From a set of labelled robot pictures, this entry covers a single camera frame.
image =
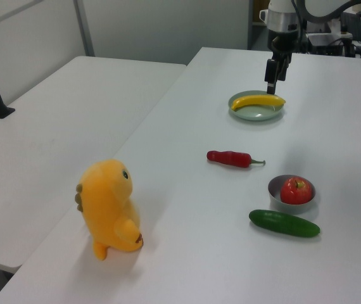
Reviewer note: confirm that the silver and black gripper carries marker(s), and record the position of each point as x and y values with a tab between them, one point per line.
282	35

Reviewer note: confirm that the red chili pepper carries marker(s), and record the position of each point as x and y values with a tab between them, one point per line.
231	158

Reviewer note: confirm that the green plastic plate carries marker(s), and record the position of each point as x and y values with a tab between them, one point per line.
256	114

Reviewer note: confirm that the yellow banana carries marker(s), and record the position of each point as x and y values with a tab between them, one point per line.
259	100

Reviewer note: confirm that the black desk equipment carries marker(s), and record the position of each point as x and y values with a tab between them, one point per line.
323	42

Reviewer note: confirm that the brown wooden cabinet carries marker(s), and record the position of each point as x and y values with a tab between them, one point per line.
259	6

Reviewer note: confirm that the black clamp pole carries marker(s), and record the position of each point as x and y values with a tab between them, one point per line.
345	35

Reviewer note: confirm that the red apple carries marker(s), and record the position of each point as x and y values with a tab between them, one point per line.
295	190

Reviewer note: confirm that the gray bowl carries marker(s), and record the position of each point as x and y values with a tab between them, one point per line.
289	207

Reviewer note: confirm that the green cucumber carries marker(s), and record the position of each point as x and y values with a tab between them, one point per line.
283	223

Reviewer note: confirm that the orange plush dinosaur toy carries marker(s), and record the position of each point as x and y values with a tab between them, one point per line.
107	206

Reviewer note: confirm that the gray partition post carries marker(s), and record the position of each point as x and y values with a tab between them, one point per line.
85	28

